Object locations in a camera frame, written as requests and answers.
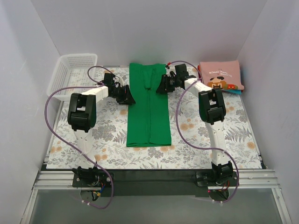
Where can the blue folded t shirt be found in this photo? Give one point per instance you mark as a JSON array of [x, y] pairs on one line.
[[238, 92]]

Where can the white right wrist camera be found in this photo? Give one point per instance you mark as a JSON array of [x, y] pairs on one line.
[[170, 70]]

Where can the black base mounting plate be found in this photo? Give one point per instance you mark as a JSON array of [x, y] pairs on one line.
[[150, 182]]

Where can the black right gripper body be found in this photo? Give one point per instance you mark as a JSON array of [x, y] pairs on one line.
[[166, 83]]

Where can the pink folded t shirt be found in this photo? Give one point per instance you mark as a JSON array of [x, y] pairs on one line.
[[224, 75]]

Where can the aluminium rail frame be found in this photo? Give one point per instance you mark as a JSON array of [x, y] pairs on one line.
[[61, 158]]

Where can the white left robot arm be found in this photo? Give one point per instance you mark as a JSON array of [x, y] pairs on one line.
[[82, 116]]

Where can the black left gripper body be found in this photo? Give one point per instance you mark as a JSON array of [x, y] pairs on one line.
[[123, 94]]

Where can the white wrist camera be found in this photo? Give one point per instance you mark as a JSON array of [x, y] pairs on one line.
[[170, 70], [117, 81]]

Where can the floral table mat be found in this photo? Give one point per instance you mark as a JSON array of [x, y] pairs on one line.
[[187, 130]]

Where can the green t shirt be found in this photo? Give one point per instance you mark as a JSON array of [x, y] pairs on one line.
[[148, 118]]

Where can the white plastic basket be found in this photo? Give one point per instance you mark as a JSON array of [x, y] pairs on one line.
[[72, 70]]

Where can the red folded t shirt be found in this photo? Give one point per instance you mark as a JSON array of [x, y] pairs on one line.
[[200, 73]]

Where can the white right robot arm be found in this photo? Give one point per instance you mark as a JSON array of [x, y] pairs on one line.
[[212, 112]]

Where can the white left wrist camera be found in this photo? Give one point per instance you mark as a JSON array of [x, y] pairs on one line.
[[117, 81]]

